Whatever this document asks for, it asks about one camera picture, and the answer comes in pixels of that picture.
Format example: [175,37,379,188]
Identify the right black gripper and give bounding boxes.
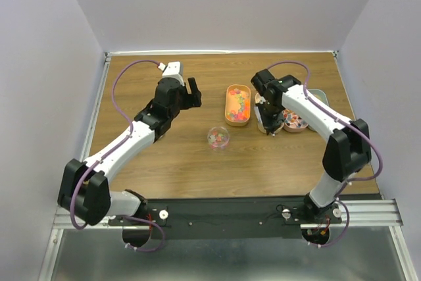
[255,99,285,135]

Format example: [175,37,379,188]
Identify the orange tray star candies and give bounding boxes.
[224,84,251,127]

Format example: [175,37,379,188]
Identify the clear glass jar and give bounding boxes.
[207,126,230,150]

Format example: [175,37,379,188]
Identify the silver metal scoop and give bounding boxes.
[254,105,264,129]

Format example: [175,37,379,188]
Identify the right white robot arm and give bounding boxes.
[251,69,372,223]

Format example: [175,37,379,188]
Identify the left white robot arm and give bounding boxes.
[57,77,201,226]

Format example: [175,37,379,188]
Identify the blue tray popsicle candies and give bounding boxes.
[309,89,329,105]

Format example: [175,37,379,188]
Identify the pink tray round lollipops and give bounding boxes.
[282,109,308,133]

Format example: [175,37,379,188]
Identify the beige tray swirl lollipops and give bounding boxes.
[254,93,284,134]

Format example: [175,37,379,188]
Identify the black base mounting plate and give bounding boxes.
[109,196,347,244]

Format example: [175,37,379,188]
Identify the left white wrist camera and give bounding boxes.
[157,61,185,86]

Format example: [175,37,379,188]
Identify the aluminium frame rail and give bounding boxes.
[53,200,403,229]

